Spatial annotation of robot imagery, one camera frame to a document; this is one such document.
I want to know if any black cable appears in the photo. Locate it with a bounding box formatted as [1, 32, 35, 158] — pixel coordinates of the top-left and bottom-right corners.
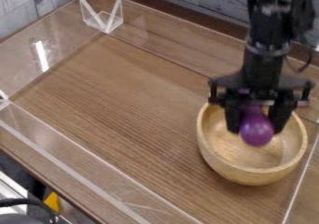
[0, 198, 59, 224]

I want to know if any purple toy eggplant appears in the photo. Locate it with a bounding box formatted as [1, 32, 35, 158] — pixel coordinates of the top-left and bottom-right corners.
[238, 105, 273, 147]

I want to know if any clear acrylic table barrier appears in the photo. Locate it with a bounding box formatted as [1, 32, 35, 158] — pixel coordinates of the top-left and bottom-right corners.
[0, 98, 201, 224]

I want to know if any clear acrylic corner bracket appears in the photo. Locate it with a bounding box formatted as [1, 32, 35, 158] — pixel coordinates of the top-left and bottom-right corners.
[78, 0, 122, 34]

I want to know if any brown wooden bowl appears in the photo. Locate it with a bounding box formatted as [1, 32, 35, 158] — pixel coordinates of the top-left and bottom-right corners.
[196, 103, 309, 186]

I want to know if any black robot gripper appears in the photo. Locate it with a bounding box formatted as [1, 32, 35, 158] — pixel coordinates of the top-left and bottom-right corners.
[208, 43, 314, 133]

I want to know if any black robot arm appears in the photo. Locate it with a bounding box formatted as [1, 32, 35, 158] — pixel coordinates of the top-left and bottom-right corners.
[208, 0, 314, 133]

